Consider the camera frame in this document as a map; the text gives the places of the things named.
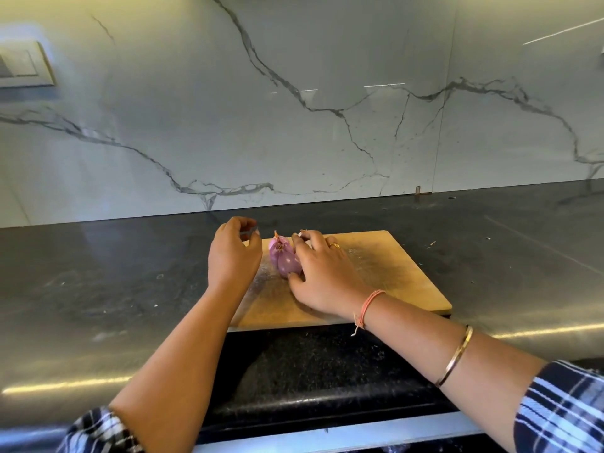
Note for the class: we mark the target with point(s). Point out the person's right hand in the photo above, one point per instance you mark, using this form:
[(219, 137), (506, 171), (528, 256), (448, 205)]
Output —
[(321, 276)]

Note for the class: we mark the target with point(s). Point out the person's left hand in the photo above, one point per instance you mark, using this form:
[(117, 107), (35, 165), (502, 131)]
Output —
[(234, 257)]

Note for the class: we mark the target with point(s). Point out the red onion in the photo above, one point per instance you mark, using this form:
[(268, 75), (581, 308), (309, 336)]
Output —
[(283, 255)]

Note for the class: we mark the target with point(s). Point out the person's right forearm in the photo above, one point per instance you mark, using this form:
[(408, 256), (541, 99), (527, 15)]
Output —
[(444, 363)]

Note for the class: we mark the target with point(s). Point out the person's left forearm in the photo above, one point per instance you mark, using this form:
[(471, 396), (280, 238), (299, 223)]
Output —
[(179, 372)]

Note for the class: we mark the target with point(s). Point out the wooden cutting board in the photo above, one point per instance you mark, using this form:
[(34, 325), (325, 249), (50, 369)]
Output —
[(396, 273)]

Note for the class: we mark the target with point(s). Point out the gold bangle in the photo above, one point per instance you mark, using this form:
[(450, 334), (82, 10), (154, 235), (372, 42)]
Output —
[(455, 355)]

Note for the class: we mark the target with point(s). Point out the metal counter edge strip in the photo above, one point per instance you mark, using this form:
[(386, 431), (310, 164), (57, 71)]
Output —
[(340, 437)]

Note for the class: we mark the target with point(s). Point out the black white plaid sleeve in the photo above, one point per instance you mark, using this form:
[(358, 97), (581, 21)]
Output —
[(99, 434)]

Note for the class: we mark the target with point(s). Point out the white wall switch plate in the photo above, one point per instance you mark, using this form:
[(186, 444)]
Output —
[(24, 66)]

